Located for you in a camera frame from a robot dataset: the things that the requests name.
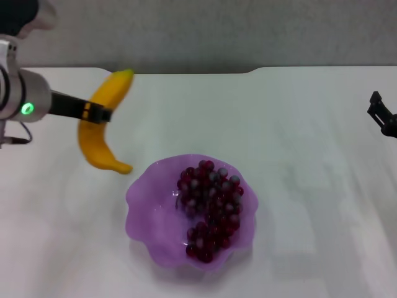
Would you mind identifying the dark red grape bunch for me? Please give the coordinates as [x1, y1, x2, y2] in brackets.
[176, 159, 244, 264]

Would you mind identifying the grey left arm cable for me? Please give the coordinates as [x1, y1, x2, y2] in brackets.
[0, 122, 33, 145]

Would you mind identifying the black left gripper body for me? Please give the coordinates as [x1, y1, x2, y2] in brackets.
[49, 89, 91, 120]

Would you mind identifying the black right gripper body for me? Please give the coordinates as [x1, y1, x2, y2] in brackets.
[381, 112, 397, 138]

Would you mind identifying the purple wavy plastic bowl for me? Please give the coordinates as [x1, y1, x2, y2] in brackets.
[124, 152, 259, 279]

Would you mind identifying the yellow plastic banana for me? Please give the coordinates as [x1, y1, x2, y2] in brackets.
[77, 68, 135, 176]

